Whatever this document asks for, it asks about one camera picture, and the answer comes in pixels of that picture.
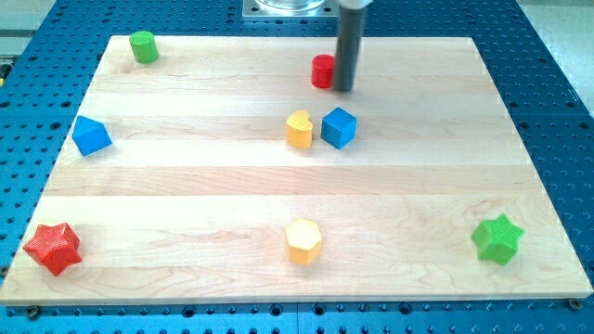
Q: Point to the green cylinder block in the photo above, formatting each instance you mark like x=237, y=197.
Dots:
x=144, y=47

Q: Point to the yellow heart block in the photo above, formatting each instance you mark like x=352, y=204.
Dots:
x=299, y=129

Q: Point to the blue cube block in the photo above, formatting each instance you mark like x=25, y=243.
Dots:
x=338, y=128

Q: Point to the light wooden board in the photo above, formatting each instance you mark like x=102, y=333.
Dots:
x=190, y=202

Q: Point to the yellow hexagon block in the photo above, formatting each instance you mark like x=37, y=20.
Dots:
x=304, y=241

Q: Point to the red cylinder block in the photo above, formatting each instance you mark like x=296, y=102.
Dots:
x=322, y=71

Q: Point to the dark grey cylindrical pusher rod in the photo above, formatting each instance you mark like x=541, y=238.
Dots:
x=350, y=32

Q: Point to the blue triangular block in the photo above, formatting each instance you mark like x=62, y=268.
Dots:
x=89, y=135

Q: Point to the green star block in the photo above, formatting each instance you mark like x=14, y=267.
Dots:
x=497, y=240

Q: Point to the red star block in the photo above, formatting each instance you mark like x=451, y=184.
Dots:
x=55, y=247

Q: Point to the blue perforated table plate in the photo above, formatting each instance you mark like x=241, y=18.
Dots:
x=48, y=82

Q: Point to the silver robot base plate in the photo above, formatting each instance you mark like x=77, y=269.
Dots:
x=289, y=8

